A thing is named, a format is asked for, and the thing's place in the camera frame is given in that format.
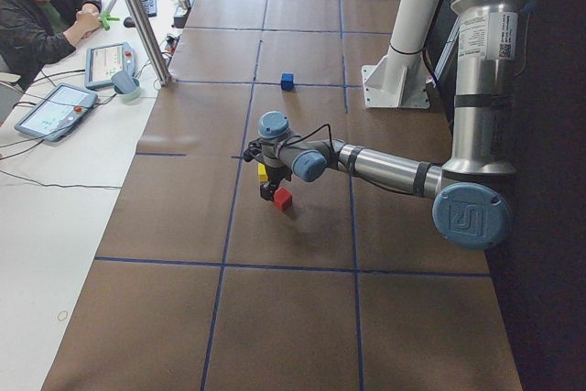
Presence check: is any seated person black jacket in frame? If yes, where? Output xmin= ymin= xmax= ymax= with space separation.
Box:
xmin=1 ymin=0 xmax=102 ymax=91

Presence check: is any aluminium frame post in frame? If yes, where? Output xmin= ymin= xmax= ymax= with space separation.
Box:
xmin=125 ymin=0 xmax=172 ymax=86

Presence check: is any red wooden block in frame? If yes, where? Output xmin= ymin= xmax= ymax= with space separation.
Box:
xmin=273 ymin=188 xmax=293 ymax=212

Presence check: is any teach pendant tablet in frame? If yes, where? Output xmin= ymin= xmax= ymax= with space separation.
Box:
xmin=84 ymin=42 xmax=136 ymax=90
xmin=14 ymin=83 xmax=98 ymax=142

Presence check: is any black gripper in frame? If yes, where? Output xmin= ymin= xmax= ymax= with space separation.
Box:
xmin=259 ymin=165 xmax=291 ymax=201

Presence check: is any near teach pendant tablet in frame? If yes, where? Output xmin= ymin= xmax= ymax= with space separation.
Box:
xmin=14 ymin=83 xmax=98 ymax=142

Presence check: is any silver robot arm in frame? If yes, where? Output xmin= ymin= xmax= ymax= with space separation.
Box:
xmin=243 ymin=0 xmax=531 ymax=250

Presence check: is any yellow wooden block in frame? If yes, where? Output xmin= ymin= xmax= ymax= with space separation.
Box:
xmin=257 ymin=163 xmax=269 ymax=183

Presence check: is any blue wooden block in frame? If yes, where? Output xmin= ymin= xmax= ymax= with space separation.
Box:
xmin=280 ymin=72 xmax=295 ymax=92

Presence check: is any far teach pendant tablet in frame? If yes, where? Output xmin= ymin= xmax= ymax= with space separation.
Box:
xmin=84 ymin=42 xmax=136 ymax=90

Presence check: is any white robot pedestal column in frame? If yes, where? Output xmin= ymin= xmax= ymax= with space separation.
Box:
xmin=362 ymin=0 xmax=440 ymax=109

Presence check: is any blue plastic cup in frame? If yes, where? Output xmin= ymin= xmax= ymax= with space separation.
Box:
xmin=111 ymin=71 xmax=138 ymax=94

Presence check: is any black computer mouse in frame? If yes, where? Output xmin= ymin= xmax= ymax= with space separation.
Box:
xmin=123 ymin=16 xmax=136 ymax=28

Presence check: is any green plastic tool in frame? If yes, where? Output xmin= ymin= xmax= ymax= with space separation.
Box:
xmin=99 ymin=12 xmax=120 ymax=31

